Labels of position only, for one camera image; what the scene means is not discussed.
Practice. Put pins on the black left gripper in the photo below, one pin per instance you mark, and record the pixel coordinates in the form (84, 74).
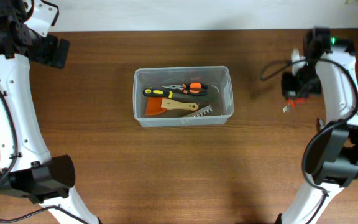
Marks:
(55, 52)

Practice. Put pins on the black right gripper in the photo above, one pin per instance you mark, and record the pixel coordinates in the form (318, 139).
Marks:
(295, 92)

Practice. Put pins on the small red cutting pliers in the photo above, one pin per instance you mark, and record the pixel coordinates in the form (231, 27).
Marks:
(291, 103)

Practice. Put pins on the orange socket bit holder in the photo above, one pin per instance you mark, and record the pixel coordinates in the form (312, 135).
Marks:
(200, 112)

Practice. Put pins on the metal file yellow black handle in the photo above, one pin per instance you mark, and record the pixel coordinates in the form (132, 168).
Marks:
(150, 92)

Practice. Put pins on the long nose pliers orange black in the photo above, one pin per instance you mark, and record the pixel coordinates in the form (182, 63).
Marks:
(193, 89)

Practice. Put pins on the clear plastic container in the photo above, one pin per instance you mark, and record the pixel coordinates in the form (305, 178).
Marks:
(219, 98)

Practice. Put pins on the orange scraper wooden handle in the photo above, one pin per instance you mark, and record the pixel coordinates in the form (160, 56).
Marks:
(156, 106)

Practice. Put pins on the yellow black screwdriver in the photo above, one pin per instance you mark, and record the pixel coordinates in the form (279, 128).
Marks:
(320, 124)

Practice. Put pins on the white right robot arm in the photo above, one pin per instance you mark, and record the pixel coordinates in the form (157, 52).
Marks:
(330, 160)

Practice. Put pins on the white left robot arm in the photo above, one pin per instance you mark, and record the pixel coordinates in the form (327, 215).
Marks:
(27, 169)

